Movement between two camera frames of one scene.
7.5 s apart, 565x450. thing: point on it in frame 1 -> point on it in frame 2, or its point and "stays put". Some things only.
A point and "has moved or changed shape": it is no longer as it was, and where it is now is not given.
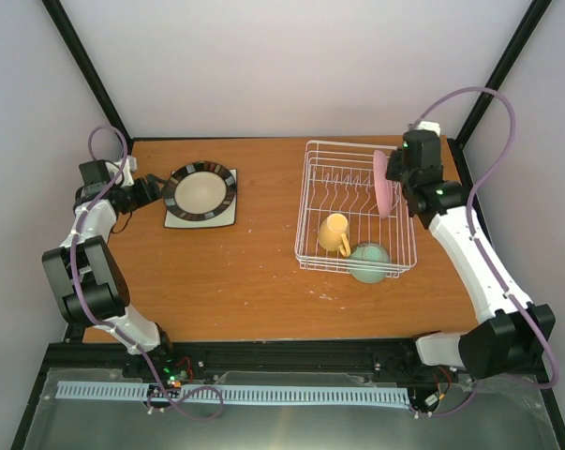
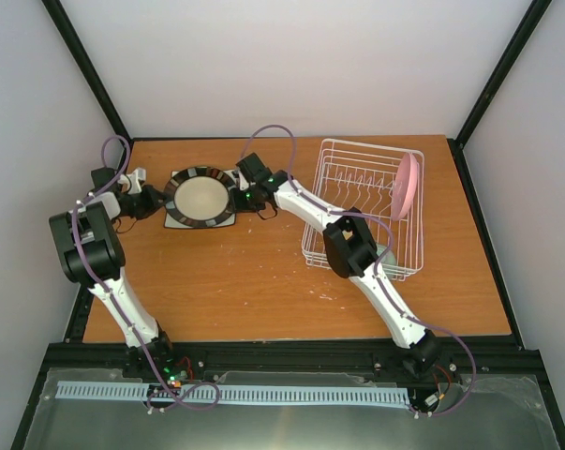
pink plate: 383,185 has moved or changed shape
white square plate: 227,218 has moved or changed shape
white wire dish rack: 350,217 has moved or changed shape
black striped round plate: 200,191 stays put
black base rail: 252,360 stays put
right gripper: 391,172 -> 239,208
